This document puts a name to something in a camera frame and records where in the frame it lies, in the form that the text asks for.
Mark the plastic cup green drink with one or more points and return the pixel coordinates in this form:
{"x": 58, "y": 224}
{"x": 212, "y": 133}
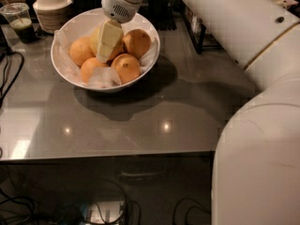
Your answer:
{"x": 18, "y": 17}

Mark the right back orange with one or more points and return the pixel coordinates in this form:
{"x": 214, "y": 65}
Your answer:
{"x": 137, "y": 42}

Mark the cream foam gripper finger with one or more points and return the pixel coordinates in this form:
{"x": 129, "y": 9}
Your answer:
{"x": 109, "y": 40}

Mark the white paper bowl liner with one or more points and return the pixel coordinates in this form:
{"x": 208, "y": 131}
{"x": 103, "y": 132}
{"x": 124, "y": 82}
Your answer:
{"x": 104, "y": 77}

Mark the dark ribbed container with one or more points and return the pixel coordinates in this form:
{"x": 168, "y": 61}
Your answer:
{"x": 160, "y": 14}

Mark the stack of paper bowls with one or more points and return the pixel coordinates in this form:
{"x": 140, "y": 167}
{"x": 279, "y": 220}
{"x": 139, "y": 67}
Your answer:
{"x": 52, "y": 14}

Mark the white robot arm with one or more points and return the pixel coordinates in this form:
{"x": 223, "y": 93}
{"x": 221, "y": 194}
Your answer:
{"x": 256, "y": 171}

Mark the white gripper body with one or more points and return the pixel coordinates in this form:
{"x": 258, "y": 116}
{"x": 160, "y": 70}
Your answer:
{"x": 116, "y": 9}

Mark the white ceramic bowl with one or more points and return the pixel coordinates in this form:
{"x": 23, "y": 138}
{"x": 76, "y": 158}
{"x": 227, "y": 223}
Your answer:
{"x": 78, "y": 27}

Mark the front right orange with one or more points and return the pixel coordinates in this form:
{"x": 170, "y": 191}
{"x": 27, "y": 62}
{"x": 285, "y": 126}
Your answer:
{"x": 127, "y": 67}

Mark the black wire snack basket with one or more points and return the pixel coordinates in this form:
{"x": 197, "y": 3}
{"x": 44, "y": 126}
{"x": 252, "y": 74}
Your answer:
{"x": 201, "y": 38}

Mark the front left orange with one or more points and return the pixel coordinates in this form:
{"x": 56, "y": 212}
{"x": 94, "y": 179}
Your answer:
{"x": 88, "y": 67}

